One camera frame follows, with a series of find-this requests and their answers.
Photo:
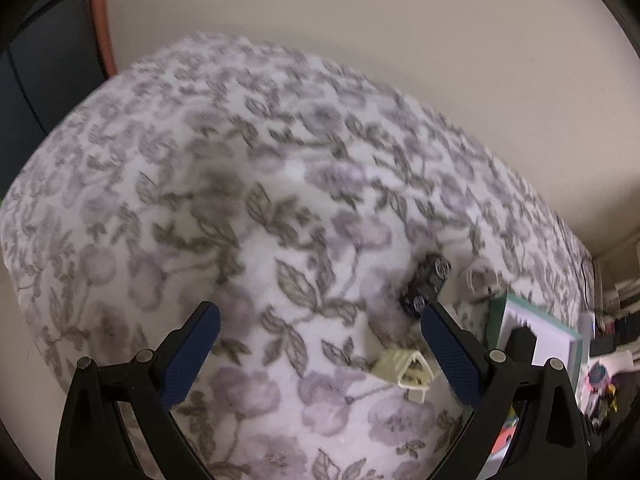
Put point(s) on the green framed white tray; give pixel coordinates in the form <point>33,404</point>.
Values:
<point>555,337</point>

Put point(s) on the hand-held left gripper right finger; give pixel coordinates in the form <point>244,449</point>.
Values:
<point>452,355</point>

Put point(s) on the cream toy house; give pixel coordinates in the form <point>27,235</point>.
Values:
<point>395,366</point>

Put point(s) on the black charger block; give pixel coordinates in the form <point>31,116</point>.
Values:
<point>520,345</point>

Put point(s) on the salmon pink block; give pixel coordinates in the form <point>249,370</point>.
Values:
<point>505,437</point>

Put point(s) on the black toy car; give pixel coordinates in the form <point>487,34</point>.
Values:
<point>425,280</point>

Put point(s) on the orange brown board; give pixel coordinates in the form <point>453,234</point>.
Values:
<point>102,25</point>

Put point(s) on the pink toy dog figure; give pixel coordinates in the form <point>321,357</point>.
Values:
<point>598,375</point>

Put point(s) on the floral fleece blanket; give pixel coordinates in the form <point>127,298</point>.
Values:
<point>250,185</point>

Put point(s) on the white earbud case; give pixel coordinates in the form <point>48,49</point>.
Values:
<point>480,277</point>

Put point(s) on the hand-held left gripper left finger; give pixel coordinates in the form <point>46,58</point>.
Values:
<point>187,355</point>

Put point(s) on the dark blue cabinet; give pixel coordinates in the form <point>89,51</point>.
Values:
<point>35,90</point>

